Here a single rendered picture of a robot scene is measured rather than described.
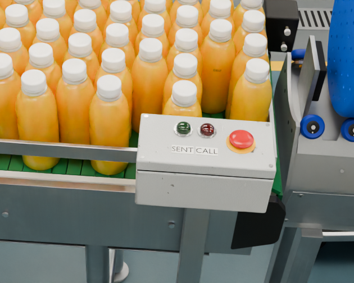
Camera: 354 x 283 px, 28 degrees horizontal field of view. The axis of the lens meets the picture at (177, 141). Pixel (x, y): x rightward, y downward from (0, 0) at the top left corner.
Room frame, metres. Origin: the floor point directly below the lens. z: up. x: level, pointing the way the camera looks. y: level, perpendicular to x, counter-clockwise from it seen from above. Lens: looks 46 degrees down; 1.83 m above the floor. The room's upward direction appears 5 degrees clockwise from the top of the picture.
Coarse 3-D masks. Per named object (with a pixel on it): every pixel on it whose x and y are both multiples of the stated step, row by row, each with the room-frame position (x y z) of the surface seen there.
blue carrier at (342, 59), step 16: (336, 0) 1.14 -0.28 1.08; (352, 0) 1.04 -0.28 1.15; (336, 16) 1.11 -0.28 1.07; (352, 16) 1.02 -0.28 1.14; (336, 32) 1.09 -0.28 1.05; (352, 32) 0.99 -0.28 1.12; (336, 48) 1.06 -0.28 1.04; (352, 48) 0.97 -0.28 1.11; (336, 64) 1.03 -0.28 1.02; (352, 64) 0.94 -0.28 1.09; (336, 80) 1.00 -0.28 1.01; (352, 80) 0.92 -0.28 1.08; (336, 96) 0.98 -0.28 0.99; (352, 96) 0.89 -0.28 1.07; (352, 112) 0.90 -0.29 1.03
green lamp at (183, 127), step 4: (180, 124) 0.74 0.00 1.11; (184, 124) 0.74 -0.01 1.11; (188, 124) 0.74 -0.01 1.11; (176, 128) 0.74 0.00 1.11; (180, 128) 0.73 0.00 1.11; (184, 128) 0.73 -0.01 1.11; (188, 128) 0.74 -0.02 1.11; (180, 132) 0.73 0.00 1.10; (184, 132) 0.73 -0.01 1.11; (188, 132) 0.73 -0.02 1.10
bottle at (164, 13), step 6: (144, 6) 1.09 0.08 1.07; (144, 12) 1.08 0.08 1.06; (150, 12) 1.07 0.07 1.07; (156, 12) 1.07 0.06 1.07; (162, 12) 1.08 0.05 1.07; (168, 12) 1.10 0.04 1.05; (138, 18) 1.08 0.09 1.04; (168, 18) 1.08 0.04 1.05; (138, 24) 1.08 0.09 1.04; (168, 24) 1.08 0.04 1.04; (138, 30) 1.07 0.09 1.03; (168, 30) 1.07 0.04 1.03
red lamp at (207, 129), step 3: (207, 123) 0.75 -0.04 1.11; (201, 126) 0.74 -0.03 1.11; (204, 126) 0.74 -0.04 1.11; (207, 126) 0.74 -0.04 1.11; (210, 126) 0.74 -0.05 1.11; (213, 126) 0.75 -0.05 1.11; (201, 129) 0.74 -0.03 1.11; (204, 129) 0.74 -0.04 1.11; (207, 129) 0.74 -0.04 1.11; (210, 129) 0.74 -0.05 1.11; (213, 129) 0.74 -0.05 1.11; (201, 132) 0.74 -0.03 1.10; (204, 132) 0.73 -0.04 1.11; (207, 132) 0.73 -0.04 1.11; (210, 132) 0.73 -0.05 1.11; (213, 132) 0.74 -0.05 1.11; (207, 135) 0.73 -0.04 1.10
